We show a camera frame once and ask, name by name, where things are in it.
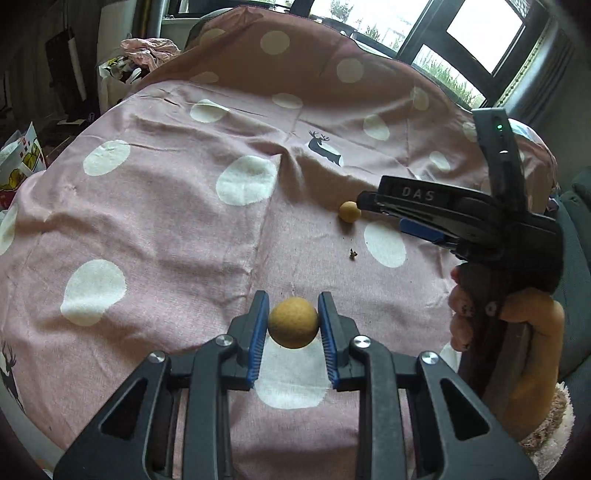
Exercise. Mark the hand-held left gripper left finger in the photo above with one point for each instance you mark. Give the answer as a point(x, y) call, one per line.
point(256, 350)

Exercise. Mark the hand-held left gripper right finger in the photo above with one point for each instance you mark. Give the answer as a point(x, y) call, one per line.
point(330, 350)

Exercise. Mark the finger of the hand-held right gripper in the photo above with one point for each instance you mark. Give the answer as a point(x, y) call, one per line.
point(420, 229)
point(415, 198)

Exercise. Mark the large tan longan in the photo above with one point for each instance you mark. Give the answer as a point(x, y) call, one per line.
point(294, 323)

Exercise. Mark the small tan longan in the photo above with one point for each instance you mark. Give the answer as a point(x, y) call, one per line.
point(350, 211)

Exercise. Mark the person's right hand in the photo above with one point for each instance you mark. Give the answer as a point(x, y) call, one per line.
point(545, 350)

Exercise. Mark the grey sofa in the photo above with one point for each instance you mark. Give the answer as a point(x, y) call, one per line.
point(577, 277)

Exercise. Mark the light blue cloth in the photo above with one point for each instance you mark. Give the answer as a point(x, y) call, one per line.
point(527, 134)

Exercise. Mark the pink dotted blanket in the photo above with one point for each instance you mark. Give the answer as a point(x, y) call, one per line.
point(161, 207)

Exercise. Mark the black framed window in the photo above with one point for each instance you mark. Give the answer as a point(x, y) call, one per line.
point(480, 32)

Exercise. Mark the striped curtain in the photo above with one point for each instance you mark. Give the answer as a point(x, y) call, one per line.
point(545, 60)

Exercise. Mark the beige fluffy cushion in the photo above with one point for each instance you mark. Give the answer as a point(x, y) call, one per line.
point(554, 424)

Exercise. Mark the printed shopping bag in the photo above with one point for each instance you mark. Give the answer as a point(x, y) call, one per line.
point(21, 161)

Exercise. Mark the pink crumpled cloth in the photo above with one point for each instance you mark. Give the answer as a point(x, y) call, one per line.
point(150, 53)

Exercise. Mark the black and white cloth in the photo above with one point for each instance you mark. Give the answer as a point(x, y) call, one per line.
point(117, 71)

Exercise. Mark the black upright vacuum cleaner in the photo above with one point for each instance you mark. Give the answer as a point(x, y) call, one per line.
point(67, 74)

